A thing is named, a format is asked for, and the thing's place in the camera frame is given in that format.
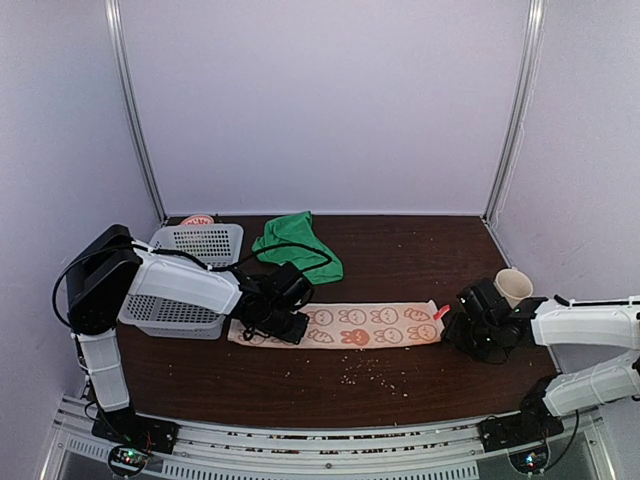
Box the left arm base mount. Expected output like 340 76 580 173
91 407 179 478

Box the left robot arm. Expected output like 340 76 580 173
60 224 314 444

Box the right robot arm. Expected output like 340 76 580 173
443 292 639 442

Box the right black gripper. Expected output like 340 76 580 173
441 312 498 361

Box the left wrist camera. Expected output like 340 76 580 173
269 262 314 311

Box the green microfiber towel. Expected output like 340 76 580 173
252 211 344 285

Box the white perforated plastic basket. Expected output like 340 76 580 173
118 223 244 340

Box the aluminium frame post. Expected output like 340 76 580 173
483 0 547 224
104 0 167 225

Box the orange bunny pattern towel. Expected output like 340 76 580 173
227 300 450 350

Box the left aluminium frame post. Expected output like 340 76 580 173
104 0 167 225

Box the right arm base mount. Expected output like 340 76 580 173
478 393 564 476

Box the white coral pattern mug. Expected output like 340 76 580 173
494 268 534 308

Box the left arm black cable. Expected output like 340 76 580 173
52 242 335 331

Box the right aluminium frame post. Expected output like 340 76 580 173
483 0 547 224

